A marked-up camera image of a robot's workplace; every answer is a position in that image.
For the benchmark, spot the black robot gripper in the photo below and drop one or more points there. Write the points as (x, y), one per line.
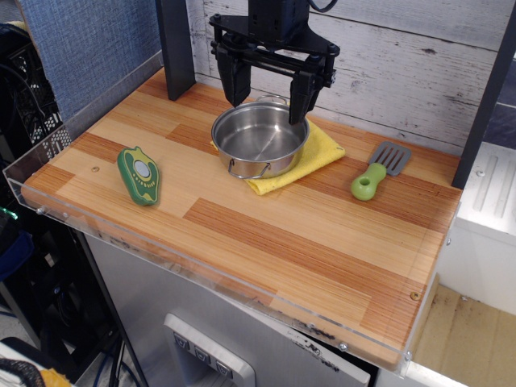
(276, 36)

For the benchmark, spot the green toy pepper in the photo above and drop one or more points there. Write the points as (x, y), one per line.
(140, 175)

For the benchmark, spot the stainless steel pot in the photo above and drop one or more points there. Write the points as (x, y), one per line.
(256, 140)

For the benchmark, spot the yellow cloth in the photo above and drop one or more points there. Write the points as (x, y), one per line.
(320, 150)

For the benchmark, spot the clear acrylic table guard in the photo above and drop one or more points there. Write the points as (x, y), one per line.
(352, 274)

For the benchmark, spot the black plastic crate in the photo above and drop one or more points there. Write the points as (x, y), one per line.
(29, 112)

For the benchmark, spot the white ridged box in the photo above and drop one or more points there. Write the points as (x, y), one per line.
(488, 198)

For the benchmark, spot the silver toy appliance panel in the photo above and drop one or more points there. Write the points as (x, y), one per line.
(203, 361)

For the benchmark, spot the dark grey vertical post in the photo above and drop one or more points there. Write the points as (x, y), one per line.
(176, 46)

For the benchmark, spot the green handled grey spatula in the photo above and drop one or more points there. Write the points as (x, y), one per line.
(389, 159)

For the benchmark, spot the dark right frame post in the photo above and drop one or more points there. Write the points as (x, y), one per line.
(501, 67)

